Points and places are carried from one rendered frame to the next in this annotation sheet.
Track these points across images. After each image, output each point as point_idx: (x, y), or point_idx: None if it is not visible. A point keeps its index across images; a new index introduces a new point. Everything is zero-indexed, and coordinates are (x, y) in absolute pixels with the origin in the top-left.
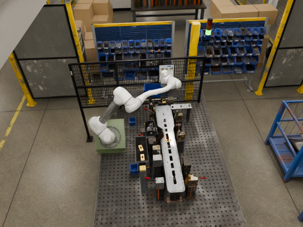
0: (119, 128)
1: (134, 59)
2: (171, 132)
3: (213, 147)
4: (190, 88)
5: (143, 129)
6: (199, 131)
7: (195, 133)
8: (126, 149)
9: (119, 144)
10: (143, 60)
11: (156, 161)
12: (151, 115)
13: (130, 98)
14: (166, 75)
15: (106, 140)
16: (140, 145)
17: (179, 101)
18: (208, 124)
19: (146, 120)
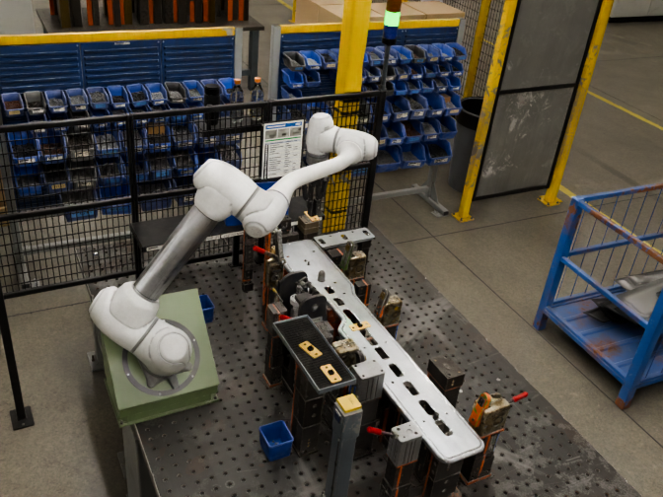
0: (187, 322)
1: (190, 107)
2: (356, 304)
3: (463, 336)
4: (342, 191)
5: (278, 306)
6: (405, 304)
7: None
8: (218, 392)
9: (198, 376)
10: (218, 108)
11: (370, 383)
12: (275, 269)
13: (259, 190)
14: (330, 126)
15: (174, 356)
16: (306, 342)
17: None
18: (417, 284)
19: (286, 275)
